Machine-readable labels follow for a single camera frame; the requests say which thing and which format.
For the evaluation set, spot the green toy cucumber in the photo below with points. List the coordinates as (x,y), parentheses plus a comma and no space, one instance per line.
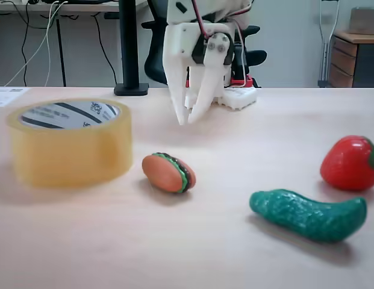
(307,215)

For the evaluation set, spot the black office chair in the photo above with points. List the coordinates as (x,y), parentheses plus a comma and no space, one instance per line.
(155,66)

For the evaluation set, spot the black monitor stand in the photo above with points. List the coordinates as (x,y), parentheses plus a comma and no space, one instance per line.
(128,45)

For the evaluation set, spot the toy hamburger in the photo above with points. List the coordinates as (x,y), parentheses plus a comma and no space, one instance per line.
(165,174)

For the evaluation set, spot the background desk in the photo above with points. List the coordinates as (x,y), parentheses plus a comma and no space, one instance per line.
(84,7)

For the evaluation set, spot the grey metal crutch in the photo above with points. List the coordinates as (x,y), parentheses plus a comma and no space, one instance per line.
(325,54)

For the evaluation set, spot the yellowish packing tape roll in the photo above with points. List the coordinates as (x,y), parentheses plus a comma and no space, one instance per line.
(69,153)

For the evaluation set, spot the wooden drawer cabinet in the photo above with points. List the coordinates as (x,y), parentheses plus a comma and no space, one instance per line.
(346,60)

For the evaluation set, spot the cardboard box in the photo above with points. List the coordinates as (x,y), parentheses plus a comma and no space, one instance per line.
(362,21)

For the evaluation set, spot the red toy strawberry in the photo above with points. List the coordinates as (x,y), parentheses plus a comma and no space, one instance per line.
(346,165)

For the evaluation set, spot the white printed paper sheet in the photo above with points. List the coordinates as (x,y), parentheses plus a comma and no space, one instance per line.
(6,96)

